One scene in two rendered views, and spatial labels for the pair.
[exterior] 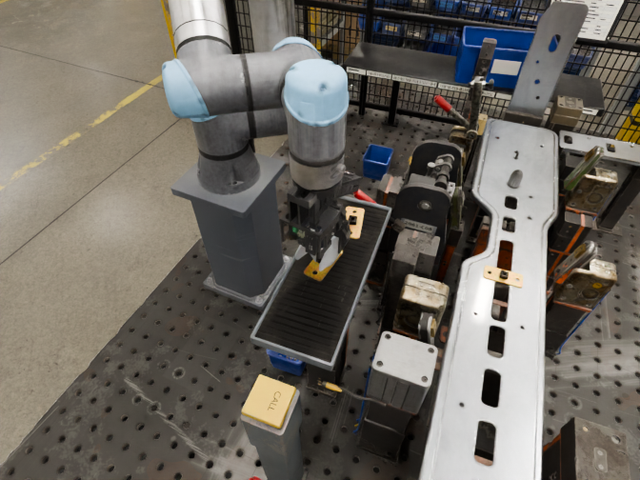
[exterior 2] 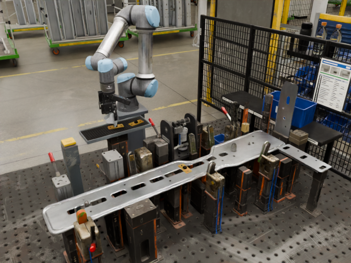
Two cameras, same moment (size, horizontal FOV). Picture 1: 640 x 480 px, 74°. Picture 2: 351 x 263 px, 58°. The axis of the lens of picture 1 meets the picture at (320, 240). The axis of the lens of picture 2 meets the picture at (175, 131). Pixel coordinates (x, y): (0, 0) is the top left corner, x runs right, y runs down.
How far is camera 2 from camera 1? 134 cm
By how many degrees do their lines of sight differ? 35
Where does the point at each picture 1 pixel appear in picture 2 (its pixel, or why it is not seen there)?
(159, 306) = (95, 154)
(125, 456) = (49, 182)
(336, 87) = (104, 63)
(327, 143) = (103, 77)
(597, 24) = (336, 102)
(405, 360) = (110, 155)
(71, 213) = not seen: hidden behind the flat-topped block
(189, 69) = (91, 57)
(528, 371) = (154, 189)
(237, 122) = (126, 86)
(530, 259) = (202, 169)
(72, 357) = not seen: hidden behind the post
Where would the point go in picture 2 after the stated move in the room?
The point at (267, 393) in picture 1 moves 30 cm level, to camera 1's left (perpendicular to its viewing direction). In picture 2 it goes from (69, 140) to (35, 124)
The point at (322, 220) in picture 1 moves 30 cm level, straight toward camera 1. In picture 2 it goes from (106, 103) to (55, 123)
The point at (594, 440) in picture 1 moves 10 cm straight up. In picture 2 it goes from (144, 203) to (143, 185)
